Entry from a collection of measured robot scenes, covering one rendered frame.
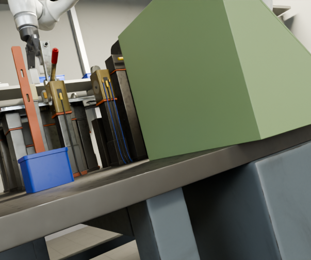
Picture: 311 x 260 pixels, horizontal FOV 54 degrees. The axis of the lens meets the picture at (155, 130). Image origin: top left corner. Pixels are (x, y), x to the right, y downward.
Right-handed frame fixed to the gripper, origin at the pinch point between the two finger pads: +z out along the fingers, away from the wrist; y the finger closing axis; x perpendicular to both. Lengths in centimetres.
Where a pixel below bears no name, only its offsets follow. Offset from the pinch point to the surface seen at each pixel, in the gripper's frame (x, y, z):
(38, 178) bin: 20, -49, 40
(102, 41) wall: -169, 251, -124
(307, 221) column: -20, -88, 62
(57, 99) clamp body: 1.4, -19.9, 15.2
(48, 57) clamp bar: -0.2, -16.5, -1.8
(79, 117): -11.7, -2.5, 20.1
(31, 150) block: 6.3, 15.6, 28.0
